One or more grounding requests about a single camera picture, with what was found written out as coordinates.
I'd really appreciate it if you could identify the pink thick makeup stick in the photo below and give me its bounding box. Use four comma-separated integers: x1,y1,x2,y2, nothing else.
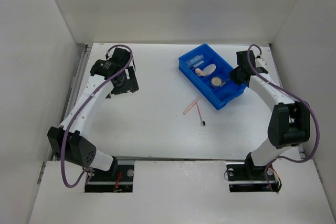
183,97,200,115

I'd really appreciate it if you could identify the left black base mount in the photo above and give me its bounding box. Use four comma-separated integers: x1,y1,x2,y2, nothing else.
85,159,135,193

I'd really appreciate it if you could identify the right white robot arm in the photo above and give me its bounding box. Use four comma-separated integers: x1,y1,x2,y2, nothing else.
229,51,310,180

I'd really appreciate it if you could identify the clear plastic bottle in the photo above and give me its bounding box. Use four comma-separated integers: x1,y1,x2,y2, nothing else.
185,55,204,66

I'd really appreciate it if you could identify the thin pink mascara brush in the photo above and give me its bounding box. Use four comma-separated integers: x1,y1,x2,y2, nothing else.
196,102,206,126

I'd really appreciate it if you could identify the small white black-capped bottle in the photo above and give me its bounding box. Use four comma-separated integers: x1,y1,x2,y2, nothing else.
190,60,204,70

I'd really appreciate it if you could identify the round compact powder jar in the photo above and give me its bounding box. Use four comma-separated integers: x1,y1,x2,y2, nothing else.
210,77,223,88

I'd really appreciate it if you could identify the beige makeup sponge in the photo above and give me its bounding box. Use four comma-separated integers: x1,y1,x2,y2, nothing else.
195,68,204,77

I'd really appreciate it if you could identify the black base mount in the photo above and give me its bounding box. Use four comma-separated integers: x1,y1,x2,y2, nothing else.
224,162,282,193
85,159,135,193

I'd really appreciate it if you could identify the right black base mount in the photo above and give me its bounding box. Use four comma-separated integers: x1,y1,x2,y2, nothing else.
224,162,282,193

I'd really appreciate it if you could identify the blue plastic organizer bin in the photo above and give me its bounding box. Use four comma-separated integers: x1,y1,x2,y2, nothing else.
178,44,246,110

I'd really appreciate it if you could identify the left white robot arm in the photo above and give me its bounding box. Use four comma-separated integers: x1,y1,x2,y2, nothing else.
47,44,139,188

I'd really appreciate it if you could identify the round white powder puff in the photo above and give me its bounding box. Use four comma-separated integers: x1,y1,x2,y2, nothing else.
202,63,216,77

